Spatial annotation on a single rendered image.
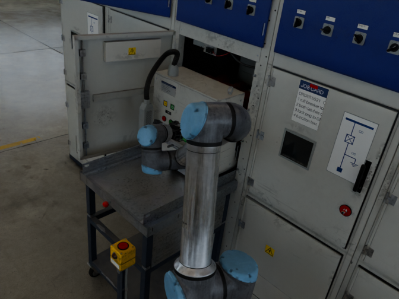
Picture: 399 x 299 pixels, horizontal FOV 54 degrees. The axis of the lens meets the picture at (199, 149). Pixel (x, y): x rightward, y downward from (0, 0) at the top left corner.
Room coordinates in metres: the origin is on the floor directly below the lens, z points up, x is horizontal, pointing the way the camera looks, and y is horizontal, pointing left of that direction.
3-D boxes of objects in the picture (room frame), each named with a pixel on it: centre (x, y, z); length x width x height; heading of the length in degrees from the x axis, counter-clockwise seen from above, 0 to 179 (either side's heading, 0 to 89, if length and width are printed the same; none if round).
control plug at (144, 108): (2.06, 0.33, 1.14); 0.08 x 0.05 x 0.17; 139
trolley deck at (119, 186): (1.89, 0.21, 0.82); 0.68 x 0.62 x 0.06; 138
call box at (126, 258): (1.24, 0.27, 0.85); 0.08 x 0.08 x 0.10; 48
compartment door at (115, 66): (2.20, 0.48, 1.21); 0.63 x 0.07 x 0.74; 130
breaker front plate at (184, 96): (1.98, 0.13, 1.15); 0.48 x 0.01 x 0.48; 49
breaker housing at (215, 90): (2.17, -0.04, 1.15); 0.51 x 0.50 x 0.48; 139
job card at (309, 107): (1.71, -0.48, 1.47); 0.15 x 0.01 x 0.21; 48
